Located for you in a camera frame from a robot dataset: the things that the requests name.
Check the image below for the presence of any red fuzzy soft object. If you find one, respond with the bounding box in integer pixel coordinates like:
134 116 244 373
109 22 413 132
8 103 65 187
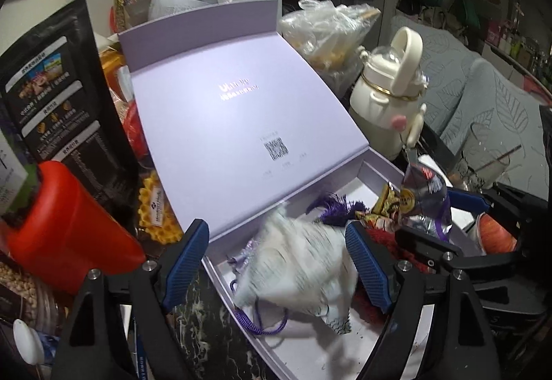
345 221 430 329

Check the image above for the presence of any purple satin drawstring pouch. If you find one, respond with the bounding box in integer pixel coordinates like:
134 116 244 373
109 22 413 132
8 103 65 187
227 238 259 272

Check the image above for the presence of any red apple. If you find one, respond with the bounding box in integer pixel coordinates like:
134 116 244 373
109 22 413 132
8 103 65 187
476 214 518 254

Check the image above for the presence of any glass cup with straw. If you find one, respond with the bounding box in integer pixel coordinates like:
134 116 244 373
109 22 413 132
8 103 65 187
449 135 521 191

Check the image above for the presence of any yellow honeycomb snack pack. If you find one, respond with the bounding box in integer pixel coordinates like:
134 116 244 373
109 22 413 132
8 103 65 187
138 171 184 246

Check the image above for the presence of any gold patterned pouch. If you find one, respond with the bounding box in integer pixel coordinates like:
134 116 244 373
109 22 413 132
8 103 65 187
364 184 415 232

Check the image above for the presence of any light blue quilted sofa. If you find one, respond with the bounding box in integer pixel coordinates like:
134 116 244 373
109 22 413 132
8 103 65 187
390 15 549 200

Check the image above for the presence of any red plastic canister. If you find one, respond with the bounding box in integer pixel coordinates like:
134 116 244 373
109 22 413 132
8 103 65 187
7 161 146 295

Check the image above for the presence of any cream cartoon water bottle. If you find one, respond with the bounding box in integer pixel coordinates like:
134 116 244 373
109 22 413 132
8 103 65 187
349 26 428 161

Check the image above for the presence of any lavender gift box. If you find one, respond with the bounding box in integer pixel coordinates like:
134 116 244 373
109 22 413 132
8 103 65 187
119 0 402 379

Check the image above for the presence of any white round device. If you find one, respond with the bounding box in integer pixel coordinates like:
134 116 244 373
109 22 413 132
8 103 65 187
12 319 45 366

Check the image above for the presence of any black snack bag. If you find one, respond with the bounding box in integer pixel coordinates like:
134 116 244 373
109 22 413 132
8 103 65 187
1 0 138 229

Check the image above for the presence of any clear plastic bag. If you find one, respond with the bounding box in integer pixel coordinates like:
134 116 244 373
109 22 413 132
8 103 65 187
278 0 381 98

